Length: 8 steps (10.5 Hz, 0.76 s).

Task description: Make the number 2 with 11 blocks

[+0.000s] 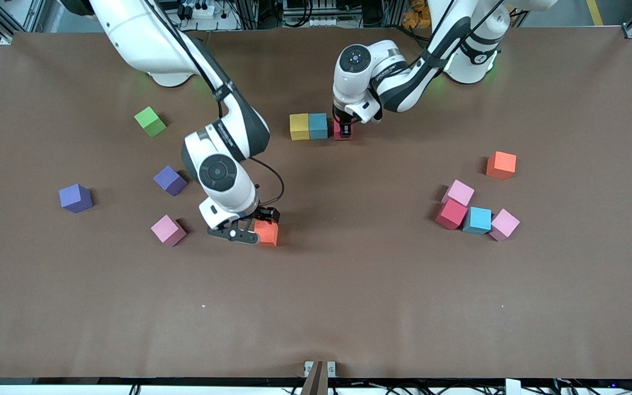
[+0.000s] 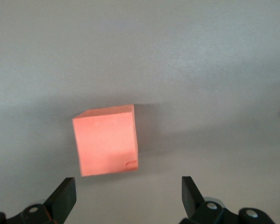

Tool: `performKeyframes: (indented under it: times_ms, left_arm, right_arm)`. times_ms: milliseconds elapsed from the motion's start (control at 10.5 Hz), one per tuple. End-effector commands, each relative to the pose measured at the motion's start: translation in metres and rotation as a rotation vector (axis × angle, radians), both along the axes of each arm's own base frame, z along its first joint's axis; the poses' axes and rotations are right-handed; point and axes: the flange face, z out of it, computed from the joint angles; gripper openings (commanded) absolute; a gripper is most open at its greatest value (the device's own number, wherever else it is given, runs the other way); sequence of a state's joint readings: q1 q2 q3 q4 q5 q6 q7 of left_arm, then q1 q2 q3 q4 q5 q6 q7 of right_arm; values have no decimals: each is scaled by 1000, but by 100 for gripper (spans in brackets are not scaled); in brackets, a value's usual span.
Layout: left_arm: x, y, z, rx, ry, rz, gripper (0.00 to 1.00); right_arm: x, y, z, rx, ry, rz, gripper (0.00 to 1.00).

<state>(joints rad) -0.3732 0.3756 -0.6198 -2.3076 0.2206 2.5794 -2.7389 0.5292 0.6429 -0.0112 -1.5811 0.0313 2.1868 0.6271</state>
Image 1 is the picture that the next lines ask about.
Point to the metal bracket with brown post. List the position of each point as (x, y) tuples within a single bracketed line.
[(317, 378)]

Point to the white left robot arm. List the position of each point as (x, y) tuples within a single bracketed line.
[(349, 82)]

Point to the pile of orange objects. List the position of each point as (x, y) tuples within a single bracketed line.
[(415, 16)]

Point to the pink cube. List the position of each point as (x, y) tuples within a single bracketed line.
[(168, 230), (504, 224), (460, 192)]

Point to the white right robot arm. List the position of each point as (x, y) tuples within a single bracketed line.
[(140, 38)]

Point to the brown table mat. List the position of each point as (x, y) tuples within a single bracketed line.
[(349, 307)]

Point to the small white box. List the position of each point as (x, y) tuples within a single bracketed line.
[(513, 387)]

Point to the red cube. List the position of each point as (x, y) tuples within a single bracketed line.
[(451, 214), (336, 130)]

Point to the white power strip with plugs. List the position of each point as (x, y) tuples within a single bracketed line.
[(209, 10)]

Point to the light blue cube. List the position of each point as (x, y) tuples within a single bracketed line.
[(478, 220), (318, 125)]

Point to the orange cube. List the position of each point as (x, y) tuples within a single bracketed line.
[(270, 236), (501, 165)]

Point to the yellow cube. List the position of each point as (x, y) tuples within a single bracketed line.
[(299, 127)]

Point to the purple cube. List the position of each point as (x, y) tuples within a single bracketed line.
[(169, 180), (74, 197)]

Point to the green cube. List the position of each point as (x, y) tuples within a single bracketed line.
[(150, 122)]

